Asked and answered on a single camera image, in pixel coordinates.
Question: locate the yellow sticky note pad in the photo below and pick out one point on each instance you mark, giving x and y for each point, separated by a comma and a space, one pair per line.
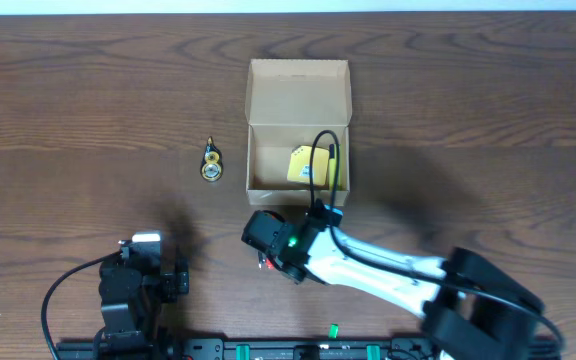
307, 162

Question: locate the black yellow correction tape dispenser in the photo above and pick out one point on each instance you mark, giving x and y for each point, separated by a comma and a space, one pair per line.
211, 168

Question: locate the black mounting rail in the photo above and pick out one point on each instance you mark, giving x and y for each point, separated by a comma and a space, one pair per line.
406, 348

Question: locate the cardboard box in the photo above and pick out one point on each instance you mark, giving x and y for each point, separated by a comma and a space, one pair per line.
288, 103

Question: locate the red black stapler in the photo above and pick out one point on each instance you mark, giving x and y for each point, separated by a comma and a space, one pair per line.
264, 262

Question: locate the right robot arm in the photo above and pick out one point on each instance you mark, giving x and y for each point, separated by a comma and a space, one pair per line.
467, 306

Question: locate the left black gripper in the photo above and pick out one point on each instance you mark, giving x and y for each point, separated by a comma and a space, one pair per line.
176, 282

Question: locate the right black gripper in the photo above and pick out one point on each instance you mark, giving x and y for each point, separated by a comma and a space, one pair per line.
277, 264

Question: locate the green tape piece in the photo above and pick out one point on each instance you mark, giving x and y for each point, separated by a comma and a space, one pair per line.
333, 331

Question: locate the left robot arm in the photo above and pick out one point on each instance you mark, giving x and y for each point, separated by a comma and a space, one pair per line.
134, 287

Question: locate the yellow highlighter marker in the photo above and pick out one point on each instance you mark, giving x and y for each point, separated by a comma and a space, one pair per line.
334, 168

